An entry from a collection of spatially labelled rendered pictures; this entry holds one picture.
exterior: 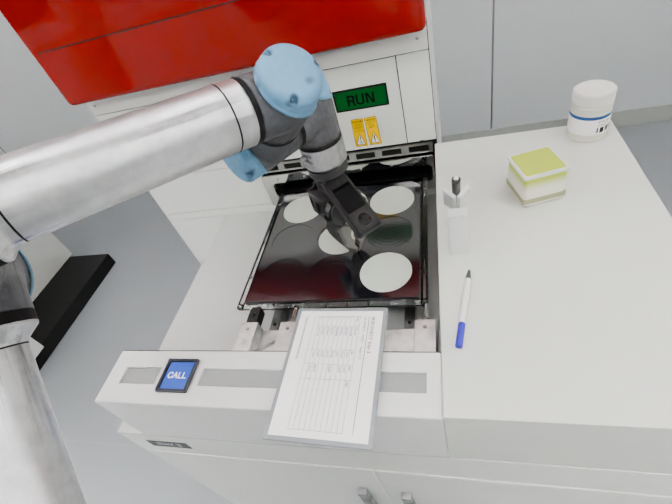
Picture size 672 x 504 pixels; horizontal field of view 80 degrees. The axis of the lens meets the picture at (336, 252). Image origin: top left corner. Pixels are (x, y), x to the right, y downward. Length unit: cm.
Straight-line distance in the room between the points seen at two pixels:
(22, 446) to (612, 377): 65
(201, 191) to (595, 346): 99
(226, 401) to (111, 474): 140
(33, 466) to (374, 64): 82
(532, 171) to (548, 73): 189
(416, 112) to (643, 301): 55
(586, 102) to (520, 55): 165
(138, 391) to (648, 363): 71
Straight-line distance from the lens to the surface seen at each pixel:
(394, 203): 92
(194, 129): 44
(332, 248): 85
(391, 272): 77
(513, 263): 69
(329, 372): 60
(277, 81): 45
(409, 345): 70
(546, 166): 76
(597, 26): 259
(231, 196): 118
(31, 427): 56
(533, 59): 257
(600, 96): 91
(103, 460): 208
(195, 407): 68
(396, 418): 57
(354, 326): 63
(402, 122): 95
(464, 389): 57
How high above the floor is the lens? 148
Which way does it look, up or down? 43 degrees down
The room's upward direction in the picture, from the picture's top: 20 degrees counter-clockwise
